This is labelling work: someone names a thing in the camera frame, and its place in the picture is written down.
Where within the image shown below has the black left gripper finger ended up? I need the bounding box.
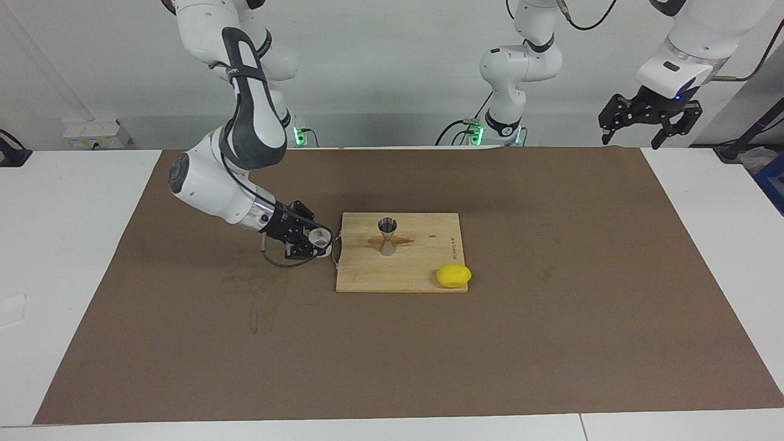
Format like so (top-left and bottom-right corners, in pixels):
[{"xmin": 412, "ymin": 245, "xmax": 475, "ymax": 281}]
[
  {"xmin": 599, "ymin": 94, "xmax": 644, "ymax": 146},
  {"xmin": 650, "ymin": 101, "xmax": 704, "ymax": 151}
]

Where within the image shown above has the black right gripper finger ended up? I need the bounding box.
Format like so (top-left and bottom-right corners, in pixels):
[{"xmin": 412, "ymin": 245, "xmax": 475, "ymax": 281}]
[
  {"xmin": 284, "ymin": 238, "xmax": 329, "ymax": 261},
  {"xmin": 288, "ymin": 200, "xmax": 333, "ymax": 237}
]

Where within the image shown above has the small clear glass cup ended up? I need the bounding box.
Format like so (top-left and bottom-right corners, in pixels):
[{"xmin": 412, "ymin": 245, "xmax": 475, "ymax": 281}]
[{"xmin": 308, "ymin": 228, "xmax": 333, "ymax": 258}]

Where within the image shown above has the steel double jigger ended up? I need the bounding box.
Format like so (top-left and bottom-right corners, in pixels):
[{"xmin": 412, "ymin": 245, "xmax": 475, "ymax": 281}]
[{"xmin": 376, "ymin": 217, "xmax": 399, "ymax": 257}]

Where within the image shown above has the black tripod stand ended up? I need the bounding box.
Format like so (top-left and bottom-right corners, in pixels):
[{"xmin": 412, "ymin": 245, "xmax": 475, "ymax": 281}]
[{"xmin": 714, "ymin": 98, "xmax": 784, "ymax": 163}]

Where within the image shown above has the wooden cutting board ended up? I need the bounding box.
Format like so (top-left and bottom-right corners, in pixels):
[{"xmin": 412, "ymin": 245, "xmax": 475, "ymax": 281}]
[{"xmin": 333, "ymin": 212, "xmax": 469, "ymax": 293}]

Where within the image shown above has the blue crate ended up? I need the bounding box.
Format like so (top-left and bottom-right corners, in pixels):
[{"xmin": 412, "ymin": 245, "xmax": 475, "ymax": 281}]
[{"xmin": 753, "ymin": 167, "xmax": 784, "ymax": 216}]

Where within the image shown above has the yellow lemon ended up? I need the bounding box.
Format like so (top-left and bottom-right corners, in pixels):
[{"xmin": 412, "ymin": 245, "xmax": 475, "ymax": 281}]
[{"xmin": 436, "ymin": 264, "xmax": 473, "ymax": 288}]

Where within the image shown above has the brown table mat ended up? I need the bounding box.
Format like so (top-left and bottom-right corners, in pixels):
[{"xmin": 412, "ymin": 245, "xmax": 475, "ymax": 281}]
[{"xmin": 32, "ymin": 146, "xmax": 784, "ymax": 425}]

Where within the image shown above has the white power socket box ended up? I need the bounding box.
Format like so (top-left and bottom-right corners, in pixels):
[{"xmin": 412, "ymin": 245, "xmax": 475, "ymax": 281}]
[{"xmin": 63, "ymin": 118, "xmax": 131, "ymax": 149}]

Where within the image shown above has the black stand base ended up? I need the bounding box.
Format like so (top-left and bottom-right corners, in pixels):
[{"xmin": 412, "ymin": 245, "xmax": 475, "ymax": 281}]
[{"xmin": 0, "ymin": 129, "xmax": 32, "ymax": 167}]

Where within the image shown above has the white tape patch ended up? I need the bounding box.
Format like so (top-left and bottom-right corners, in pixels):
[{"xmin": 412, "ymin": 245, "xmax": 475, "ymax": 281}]
[{"xmin": 0, "ymin": 294, "xmax": 28, "ymax": 326}]

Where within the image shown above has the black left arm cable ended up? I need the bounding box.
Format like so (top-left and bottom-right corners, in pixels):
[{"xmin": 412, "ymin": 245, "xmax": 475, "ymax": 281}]
[{"xmin": 554, "ymin": 0, "xmax": 784, "ymax": 82}]

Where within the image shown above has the black left base cable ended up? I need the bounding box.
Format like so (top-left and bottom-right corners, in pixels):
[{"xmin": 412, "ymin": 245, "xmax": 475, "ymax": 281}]
[{"xmin": 435, "ymin": 86, "xmax": 494, "ymax": 146}]

